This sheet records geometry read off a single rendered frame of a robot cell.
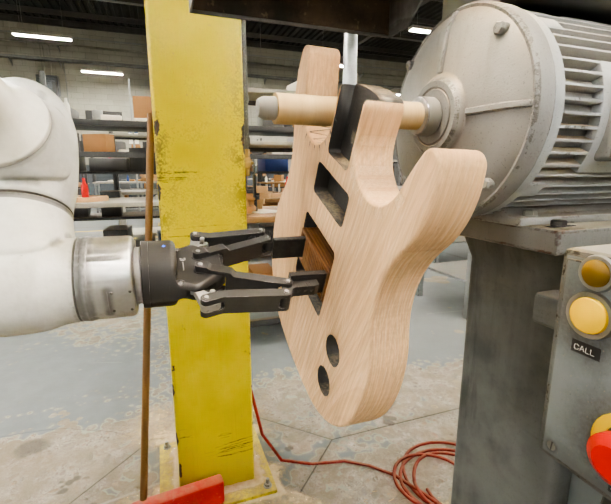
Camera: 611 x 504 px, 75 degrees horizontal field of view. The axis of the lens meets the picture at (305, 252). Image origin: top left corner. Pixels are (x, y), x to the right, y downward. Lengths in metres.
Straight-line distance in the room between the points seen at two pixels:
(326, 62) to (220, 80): 0.82
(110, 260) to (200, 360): 1.04
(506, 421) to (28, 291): 0.67
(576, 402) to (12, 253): 0.52
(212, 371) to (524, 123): 1.25
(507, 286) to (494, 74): 0.33
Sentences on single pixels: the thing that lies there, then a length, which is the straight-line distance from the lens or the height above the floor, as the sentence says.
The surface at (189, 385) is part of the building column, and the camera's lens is 1.49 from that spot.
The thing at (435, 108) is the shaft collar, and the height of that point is 1.26.
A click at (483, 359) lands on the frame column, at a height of 0.87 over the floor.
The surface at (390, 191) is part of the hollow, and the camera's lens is 0.41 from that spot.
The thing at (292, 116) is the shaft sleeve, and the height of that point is 1.24.
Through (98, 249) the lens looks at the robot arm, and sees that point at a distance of 0.45.
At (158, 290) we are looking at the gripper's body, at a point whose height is 1.06.
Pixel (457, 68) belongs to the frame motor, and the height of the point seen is 1.30.
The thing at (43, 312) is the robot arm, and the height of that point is 1.05.
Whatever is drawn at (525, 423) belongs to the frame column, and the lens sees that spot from 0.73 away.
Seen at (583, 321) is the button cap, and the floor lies 1.06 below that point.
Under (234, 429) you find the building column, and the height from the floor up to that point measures 0.26.
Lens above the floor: 1.18
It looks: 12 degrees down
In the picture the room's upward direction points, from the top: straight up
